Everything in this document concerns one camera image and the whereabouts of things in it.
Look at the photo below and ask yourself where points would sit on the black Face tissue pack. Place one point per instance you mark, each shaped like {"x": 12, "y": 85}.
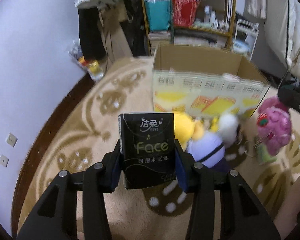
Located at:
{"x": 147, "y": 145}

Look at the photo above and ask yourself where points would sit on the plastic bag with toys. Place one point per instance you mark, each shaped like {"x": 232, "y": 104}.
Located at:
{"x": 92, "y": 67}

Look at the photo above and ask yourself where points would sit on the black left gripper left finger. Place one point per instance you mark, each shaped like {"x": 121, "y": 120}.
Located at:
{"x": 54, "y": 214}

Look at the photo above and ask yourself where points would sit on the pink bear plush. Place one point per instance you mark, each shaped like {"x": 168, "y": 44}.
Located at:
{"x": 274, "y": 125}

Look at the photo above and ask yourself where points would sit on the white rolling cart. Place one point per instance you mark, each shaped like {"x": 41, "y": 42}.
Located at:
{"x": 245, "y": 38}

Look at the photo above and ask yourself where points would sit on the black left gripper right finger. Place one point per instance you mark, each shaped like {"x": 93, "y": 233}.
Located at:
{"x": 224, "y": 206}

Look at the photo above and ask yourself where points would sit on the black hanging garment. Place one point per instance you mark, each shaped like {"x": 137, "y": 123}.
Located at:
{"x": 89, "y": 35}

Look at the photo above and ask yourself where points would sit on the cardboard box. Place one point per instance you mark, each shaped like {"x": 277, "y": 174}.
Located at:
{"x": 205, "y": 82}

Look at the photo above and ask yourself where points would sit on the cream office chair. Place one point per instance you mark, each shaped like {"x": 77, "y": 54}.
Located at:
{"x": 282, "y": 28}

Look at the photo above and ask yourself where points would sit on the purple white plush doll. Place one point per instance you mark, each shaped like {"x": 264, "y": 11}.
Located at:
{"x": 227, "y": 127}

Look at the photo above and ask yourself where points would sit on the wall socket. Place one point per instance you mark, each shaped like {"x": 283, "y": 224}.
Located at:
{"x": 11, "y": 139}
{"x": 4, "y": 160}

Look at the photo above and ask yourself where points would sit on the yellow dog plush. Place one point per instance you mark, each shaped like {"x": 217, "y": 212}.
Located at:
{"x": 192, "y": 137}

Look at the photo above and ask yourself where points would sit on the stack of books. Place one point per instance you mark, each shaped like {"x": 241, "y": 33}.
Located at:
{"x": 158, "y": 37}

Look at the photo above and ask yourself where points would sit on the teal bag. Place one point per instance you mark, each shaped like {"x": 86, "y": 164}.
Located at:
{"x": 158, "y": 14}

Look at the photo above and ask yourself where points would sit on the red gift bag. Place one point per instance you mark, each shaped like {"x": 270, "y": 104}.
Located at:
{"x": 184, "y": 12}

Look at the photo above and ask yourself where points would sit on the beige patterned rug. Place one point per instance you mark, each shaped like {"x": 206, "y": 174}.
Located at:
{"x": 160, "y": 212}

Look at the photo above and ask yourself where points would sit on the wooden bookshelf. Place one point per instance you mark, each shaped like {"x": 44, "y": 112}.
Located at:
{"x": 194, "y": 22}

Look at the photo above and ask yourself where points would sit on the beige coat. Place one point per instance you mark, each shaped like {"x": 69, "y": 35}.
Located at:
{"x": 113, "y": 37}

